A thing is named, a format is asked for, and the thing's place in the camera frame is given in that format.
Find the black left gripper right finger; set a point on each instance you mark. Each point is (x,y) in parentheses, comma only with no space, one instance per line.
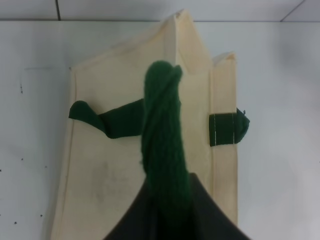
(205,222)

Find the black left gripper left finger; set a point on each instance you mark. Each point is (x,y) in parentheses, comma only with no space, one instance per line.
(140,222)

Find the cream linen bag green handles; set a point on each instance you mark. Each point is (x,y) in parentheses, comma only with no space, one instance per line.
(149,111)

